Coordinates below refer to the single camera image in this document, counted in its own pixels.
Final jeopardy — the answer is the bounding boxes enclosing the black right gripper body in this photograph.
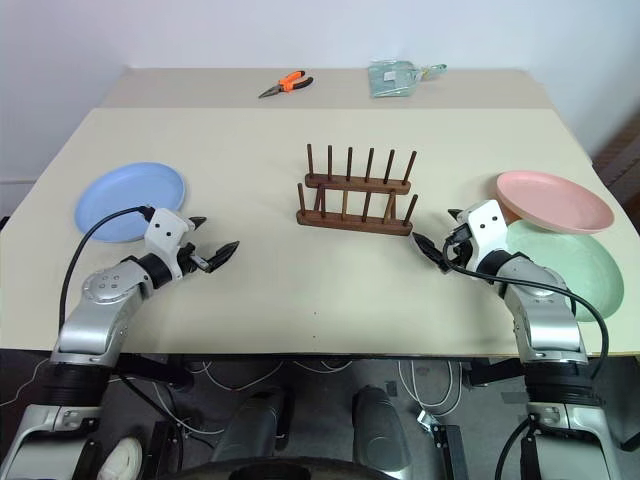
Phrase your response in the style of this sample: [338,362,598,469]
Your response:
[441,223,475,272]

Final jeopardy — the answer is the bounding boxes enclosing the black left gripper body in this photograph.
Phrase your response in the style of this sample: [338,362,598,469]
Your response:
[175,241,212,275]

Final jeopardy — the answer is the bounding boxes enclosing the wooden dish rack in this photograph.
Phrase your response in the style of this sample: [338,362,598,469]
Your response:
[295,143,420,237]

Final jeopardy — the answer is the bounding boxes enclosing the blue plate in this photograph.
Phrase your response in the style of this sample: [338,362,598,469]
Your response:
[73,160,189,245]

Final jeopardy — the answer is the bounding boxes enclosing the pink-red plate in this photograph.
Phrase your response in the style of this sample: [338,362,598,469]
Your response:
[495,169,615,237]

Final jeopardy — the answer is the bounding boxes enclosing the green plate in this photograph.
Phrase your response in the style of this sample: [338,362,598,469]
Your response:
[501,219,626,323]

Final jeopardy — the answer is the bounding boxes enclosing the teal clear plastic bag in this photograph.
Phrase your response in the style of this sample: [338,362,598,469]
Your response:
[367,58,449,100]

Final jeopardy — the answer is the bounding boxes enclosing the dark rounded shape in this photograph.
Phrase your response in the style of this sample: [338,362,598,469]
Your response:
[211,386,294,464]
[351,384,407,472]

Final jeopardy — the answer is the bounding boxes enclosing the white shoe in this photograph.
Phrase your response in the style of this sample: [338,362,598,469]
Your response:
[96,435,144,480]

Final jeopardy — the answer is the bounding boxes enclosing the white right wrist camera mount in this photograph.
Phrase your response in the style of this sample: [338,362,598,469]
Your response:
[458,198,512,267]

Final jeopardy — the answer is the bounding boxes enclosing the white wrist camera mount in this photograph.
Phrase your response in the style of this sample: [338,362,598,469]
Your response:
[458,198,512,267]
[143,208,198,279]

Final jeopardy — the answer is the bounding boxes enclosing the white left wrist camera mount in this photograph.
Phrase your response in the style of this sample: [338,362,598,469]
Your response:
[143,208,198,279]

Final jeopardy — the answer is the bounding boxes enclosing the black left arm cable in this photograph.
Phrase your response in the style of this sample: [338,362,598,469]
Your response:
[57,204,155,332]

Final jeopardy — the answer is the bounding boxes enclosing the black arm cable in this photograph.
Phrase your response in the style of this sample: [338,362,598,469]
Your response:
[57,204,155,332]
[441,227,611,387]

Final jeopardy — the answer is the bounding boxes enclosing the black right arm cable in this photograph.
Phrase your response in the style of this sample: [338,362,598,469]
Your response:
[441,227,611,387]

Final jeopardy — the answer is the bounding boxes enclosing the white floor cable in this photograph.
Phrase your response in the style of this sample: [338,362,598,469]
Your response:
[397,358,465,417]
[147,357,354,437]

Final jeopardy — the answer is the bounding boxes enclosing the orange-handled pliers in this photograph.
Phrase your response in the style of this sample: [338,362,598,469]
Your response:
[257,70,316,100]

